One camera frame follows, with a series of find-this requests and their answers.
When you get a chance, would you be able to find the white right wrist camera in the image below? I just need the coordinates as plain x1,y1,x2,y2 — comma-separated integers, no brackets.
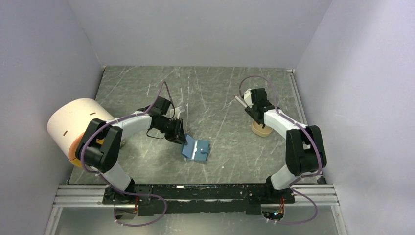
243,89,253,107

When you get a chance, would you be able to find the white pen with red cap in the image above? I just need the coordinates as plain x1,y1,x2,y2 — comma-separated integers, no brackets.
234,95,245,107

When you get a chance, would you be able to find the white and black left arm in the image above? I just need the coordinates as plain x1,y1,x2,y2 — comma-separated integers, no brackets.
75,97,187,204

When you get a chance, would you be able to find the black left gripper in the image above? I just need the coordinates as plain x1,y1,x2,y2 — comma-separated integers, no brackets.
155,117,188,146

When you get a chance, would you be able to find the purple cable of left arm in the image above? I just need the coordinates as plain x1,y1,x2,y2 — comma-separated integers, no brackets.
79,80,168,227

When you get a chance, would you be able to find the aluminium rail frame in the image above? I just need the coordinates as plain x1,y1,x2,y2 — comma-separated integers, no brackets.
44,185,134,235

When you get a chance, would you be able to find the blue card holder wallet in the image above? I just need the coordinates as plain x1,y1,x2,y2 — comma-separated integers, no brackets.
181,134,210,162

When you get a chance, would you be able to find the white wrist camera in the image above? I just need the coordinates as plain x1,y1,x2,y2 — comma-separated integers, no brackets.
173,106,186,118
243,89,253,107

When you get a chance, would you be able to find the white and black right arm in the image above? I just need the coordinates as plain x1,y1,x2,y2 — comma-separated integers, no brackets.
242,88,327,203

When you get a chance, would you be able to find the white and orange cylinder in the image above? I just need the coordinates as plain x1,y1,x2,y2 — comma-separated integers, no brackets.
47,98,114,168

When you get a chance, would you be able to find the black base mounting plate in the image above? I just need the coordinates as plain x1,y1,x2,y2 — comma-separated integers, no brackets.
102,183,295,216

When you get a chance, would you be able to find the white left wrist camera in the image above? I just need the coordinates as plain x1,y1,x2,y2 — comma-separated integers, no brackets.
173,106,186,118

